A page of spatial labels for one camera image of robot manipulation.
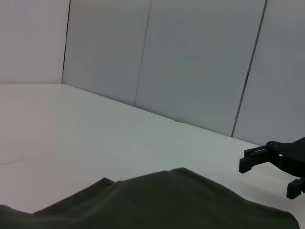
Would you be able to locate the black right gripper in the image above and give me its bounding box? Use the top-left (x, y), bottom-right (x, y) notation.
top-left (239, 136), bottom-right (305, 200)

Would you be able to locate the dark green shirt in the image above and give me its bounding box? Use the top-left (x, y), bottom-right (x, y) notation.
top-left (0, 167), bottom-right (300, 229)

